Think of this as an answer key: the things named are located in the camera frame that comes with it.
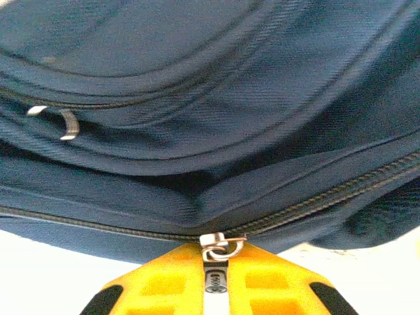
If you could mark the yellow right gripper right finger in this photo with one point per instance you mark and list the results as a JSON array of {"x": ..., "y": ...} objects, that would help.
[{"x": 272, "y": 285}]

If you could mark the navy blue backpack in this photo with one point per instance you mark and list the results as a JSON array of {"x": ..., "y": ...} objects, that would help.
[{"x": 197, "y": 115}]

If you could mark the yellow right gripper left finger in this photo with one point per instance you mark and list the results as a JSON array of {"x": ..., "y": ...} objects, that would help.
[{"x": 157, "y": 285}]

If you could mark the floral patterned table cover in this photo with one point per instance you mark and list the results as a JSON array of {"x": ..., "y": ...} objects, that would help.
[{"x": 49, "y": 279}]

